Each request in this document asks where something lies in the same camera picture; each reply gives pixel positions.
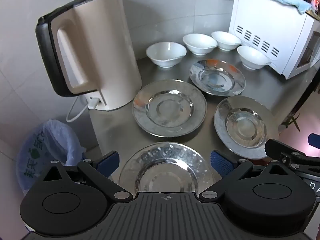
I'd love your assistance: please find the beige electric kettle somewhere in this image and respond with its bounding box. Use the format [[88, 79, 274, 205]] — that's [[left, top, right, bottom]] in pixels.
[[35, 0, 142, 111]]

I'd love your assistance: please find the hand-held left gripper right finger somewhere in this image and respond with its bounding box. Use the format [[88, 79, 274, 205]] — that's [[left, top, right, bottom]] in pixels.
[[199, 150, 288, 203]]

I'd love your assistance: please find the trash bin with plastic bag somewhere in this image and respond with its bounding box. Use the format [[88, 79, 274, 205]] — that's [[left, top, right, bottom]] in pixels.
[[15, 119, 87, 198]]

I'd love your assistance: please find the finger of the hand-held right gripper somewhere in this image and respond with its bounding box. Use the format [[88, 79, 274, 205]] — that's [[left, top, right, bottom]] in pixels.
[[308, 133, 320, 146], [264, 138, 320, 172]]

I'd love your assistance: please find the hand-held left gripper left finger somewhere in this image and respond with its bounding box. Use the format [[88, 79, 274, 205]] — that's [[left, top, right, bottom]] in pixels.
[[42, 151, 133, 203]]

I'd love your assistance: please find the white microwave oven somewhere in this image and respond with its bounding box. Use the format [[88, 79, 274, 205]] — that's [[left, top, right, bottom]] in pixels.
[[228, 0, 320, 80]]

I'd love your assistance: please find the white ceramic bowl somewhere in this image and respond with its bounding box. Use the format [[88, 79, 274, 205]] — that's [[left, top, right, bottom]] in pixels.
[[146, 42, 187, 68], [237, 46, 272, 70], [211, 31, 242, 51], [182, 33, 218, 56]]

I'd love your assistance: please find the stainless steel plate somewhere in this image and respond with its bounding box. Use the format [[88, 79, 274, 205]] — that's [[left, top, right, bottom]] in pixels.
[[132, 79, 207, 137], [189, 59, 246, 96], [118, 142, 220, 193], [214, 95, 279, 159]]

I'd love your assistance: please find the white power cable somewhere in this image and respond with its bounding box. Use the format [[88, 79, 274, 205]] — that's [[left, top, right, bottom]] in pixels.
[[66, 96, 99, 123]]

